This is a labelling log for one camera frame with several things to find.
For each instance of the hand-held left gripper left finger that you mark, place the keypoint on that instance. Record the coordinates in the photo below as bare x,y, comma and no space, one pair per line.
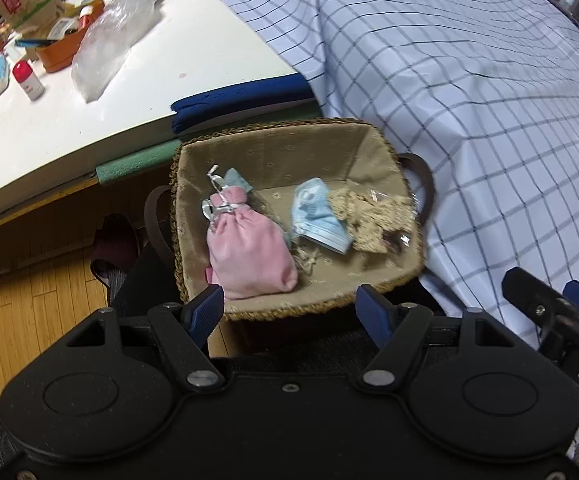
204,310

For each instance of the orange tray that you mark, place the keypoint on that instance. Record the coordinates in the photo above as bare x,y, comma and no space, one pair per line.
59,55

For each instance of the wicker basket with beige lining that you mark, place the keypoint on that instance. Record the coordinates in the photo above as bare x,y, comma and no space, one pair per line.
269,160

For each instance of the dark red slipper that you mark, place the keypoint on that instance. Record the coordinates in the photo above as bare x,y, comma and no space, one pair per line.
114,245

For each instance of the white checkered tablecloth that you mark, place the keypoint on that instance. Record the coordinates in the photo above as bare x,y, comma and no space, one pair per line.
444,85

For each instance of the blue face mask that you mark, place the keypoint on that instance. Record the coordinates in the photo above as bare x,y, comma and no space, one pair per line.
314,215

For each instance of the person's dark pants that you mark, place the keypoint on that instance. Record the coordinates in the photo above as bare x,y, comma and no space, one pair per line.
139,290

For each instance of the navy folded cloth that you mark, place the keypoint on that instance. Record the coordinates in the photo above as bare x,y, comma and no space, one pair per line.
239,100

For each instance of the red-capped white bottle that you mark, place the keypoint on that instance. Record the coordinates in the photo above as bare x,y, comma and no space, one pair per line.
29,82

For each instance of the clear plastic bag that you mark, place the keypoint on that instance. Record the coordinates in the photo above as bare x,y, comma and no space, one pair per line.
104,50

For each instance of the green foam edge guard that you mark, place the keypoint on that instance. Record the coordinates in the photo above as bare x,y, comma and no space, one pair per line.
134,160

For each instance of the beige crochet doily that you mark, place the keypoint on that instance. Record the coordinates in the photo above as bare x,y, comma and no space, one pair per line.
364,220

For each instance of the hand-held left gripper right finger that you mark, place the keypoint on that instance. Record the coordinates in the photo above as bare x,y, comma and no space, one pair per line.
372,312

